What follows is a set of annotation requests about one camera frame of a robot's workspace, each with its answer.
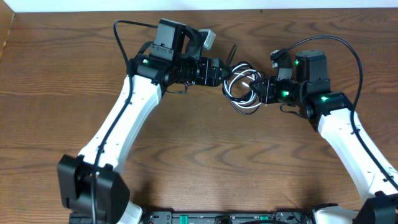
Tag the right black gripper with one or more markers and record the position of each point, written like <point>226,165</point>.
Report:
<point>268,91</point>

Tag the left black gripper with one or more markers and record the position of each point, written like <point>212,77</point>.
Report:
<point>212,71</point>

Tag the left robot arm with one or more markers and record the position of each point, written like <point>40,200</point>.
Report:
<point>91,183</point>

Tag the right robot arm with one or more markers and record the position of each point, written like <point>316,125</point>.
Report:
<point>304,83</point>

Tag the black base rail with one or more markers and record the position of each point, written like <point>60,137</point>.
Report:
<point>278,216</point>

